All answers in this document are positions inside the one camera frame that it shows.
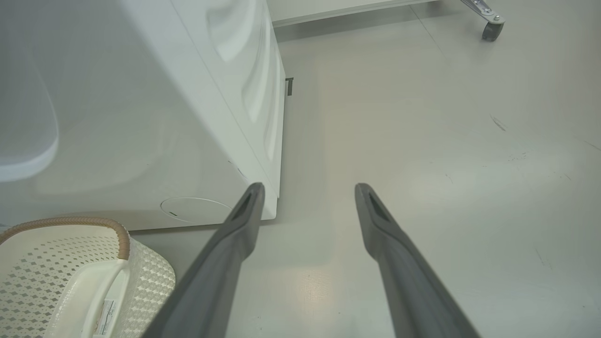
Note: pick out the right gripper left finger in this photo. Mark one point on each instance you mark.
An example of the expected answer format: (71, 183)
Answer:
(211, 281)

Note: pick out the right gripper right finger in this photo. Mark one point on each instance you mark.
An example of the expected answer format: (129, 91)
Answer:
(404, 281)

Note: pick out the white front-load washing machine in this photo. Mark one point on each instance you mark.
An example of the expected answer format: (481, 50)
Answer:
(141, 117)

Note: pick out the round white filter cover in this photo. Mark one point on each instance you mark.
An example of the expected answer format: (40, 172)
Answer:
(192, 210)

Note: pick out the paper basket product label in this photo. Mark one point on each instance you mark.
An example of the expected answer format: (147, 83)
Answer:
(105, 319)

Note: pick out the cream perforated laundry basket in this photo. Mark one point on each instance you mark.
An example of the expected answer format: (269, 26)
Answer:
(37, 281)

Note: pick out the dark caster wheel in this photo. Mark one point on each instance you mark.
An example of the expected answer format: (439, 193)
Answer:
(492, 31)

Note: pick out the white rolling partition board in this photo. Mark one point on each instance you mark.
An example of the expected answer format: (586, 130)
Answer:
(305, 9)

